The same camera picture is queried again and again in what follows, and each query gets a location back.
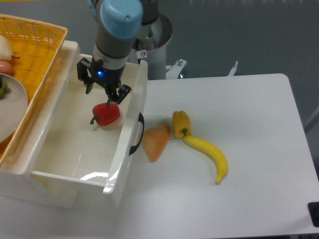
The black device at table edge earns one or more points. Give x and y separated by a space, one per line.
313 208

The orange fruit wedge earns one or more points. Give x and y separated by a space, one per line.
155 140

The white plate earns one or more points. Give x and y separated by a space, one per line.
13 105

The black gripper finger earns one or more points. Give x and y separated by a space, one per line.
83 74
116 93

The yellow bell pepper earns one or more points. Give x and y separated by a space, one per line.
181 125

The pink sausage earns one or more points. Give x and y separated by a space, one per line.
5 67

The yellow woven basket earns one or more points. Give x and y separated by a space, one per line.
35 45

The white drawer cabinet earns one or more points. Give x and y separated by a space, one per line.
16 179

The pale pear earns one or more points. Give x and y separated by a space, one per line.
6 52

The yellow banana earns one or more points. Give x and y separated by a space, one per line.
212 151

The white table frame bracket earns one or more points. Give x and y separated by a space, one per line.
233 69

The upper white drawer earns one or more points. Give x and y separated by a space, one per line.
79 153

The red bell pepper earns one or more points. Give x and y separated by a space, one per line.
104 114

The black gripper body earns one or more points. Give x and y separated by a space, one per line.
107 78

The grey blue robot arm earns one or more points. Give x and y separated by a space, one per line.
119 23

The green grapes on plate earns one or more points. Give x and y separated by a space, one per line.
4 89

